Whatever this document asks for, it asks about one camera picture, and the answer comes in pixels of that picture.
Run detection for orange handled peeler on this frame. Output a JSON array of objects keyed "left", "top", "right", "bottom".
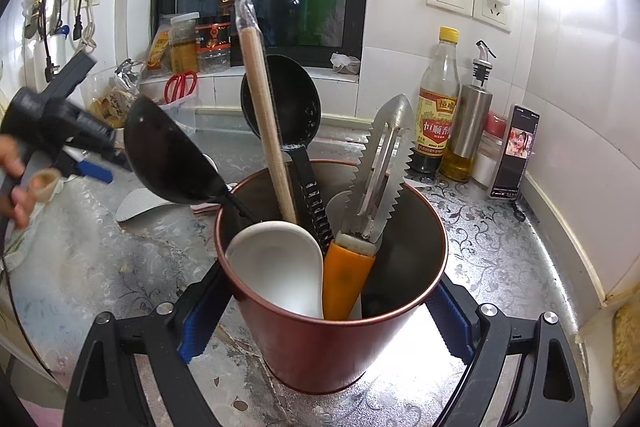
[{"left": 322, "top": 93, "right": 416, "bottom": 322}]

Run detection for black slotted ladle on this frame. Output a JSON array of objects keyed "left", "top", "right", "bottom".
[{"left": 240, "top": 54, "right": 336, "bottom": 243}]

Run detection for wide white soup spoon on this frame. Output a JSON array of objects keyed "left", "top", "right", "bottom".
[{"left": 225, "top": 221, "right": 326, "bottom": 320}]

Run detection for wooden chopsticks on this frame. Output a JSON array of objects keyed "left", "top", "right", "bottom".
[{"left": 223, "top": 0, "right": 298, "bottom": 225}]

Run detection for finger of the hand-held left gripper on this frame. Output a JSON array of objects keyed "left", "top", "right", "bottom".
[
  {"left": 60, "top": 102, "right": 133, "bottom": 184},
  {"left": 47, "top": 53, "right": 98, "bottom": 100}
]

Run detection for white coiled cable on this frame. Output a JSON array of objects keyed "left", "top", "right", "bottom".
[{"left": 74, "top": 0, "right": 98, "bottom": 54}]

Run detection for black power cable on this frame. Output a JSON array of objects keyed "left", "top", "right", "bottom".
[{"left": 40, "top": 0, "right": 66, "bottom": 82}]

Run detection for red metal utensil holder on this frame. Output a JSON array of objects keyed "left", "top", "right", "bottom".
[{"left": 215, "top": 159, "right": 448, "bottom": 395}]

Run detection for yellowish sponge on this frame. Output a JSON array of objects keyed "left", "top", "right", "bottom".
[{"left": 612, "top": 302, "right": 640, "bottom": 408}]

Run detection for clear plastic container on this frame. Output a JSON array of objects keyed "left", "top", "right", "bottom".
[{"left": 162, "top": 82, "right": 201, "bottom": 132}]

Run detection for person's left hand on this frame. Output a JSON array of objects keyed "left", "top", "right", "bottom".
[{"left": 0, "top": 134, "right": 63, "bottom": 230}]

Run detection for black and red labelled jar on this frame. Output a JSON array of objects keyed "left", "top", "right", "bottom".
[{"left": 195, "top": 22, "right": 233, "bottom": 72}]

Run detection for pink cloth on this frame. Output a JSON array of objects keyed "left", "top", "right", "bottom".
[{"left": 15, "top": 399, "right": 66, "bottom": 427}]

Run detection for orange packet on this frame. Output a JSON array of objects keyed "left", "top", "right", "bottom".
[{"left": 146, "top": 27, "right": 173, "bottom": 72}]

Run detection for stainless steel oil dispenser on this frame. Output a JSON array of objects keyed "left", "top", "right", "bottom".
[{"left": 440, "top": 40, "right": 498, "bottom": 184}]

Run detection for red lidded jar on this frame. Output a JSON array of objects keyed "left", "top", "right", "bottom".
[{"left": 472, "top": 111, "right": 511, "bottom": 188}]

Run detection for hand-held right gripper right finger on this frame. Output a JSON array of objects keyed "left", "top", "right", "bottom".
[{"left": 425, "top": 274, "right": 591, "bottom": 427}]

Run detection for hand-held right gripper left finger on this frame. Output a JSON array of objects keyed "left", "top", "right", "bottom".
[{"left": 62, "top": 257, "right": 236, "bottom": 427}]

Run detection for textured white rice paddle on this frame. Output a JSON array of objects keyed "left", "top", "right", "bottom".
[{"left": 115, "top": 187, "right": 181, "bottom": 223}]

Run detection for black smartphone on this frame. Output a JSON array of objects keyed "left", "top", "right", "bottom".
[{"left": 487, "top": 104, "right": 543, "bottom": 200}]

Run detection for dark vinegar bottle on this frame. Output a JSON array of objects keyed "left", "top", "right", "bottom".
[{"left": 407, "top": 27, "right": 461, "bottom": 175}]

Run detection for red scissors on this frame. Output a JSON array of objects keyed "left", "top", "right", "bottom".
[{"left": 165, "top": 69, "right": 199, "bottom": 104}]

